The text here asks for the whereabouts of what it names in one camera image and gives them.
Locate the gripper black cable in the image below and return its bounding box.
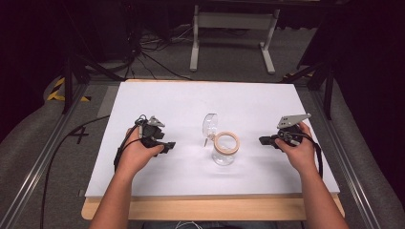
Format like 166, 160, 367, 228
113, 115, 151, 173
278, 130, 325, 179

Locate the glass jar with wooden rim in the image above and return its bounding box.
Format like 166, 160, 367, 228
211, 131, 241, 167

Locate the clear glass jar lid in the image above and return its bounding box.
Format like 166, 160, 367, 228
202, 112, 220, 148

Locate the person's right hand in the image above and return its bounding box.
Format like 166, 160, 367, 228
274, 121, 320, 176

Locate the person's left hand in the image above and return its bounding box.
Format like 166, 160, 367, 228
117, 126, 166, 175

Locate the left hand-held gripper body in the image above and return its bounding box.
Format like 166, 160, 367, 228
135, 114, 167, 149

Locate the bundle of floor cables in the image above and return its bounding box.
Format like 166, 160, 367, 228
85, 25, 194, 82

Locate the black tripod stand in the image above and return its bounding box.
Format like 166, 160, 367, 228
280, 60, 336, 121
62, 53, 126, 115

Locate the person's dark clothing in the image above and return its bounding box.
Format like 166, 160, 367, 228
141, 219, 279, 229

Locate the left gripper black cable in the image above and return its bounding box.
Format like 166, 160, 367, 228
113, 115, 151, 173

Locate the white cord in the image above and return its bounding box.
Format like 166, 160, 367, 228
174, 220, 203, 229

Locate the aluminium rail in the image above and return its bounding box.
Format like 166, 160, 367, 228
0, 83, 91, 229
309, 89, 383, 229

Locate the white metal table frame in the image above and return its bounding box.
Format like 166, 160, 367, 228
189, 4, 282, 75

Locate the white table mat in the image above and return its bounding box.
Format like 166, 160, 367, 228
84, 81, 341, 198

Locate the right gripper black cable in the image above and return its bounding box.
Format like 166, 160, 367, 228
278, 130, 325, 179

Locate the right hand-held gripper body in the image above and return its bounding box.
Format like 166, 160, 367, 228
275, 113, 313, 148

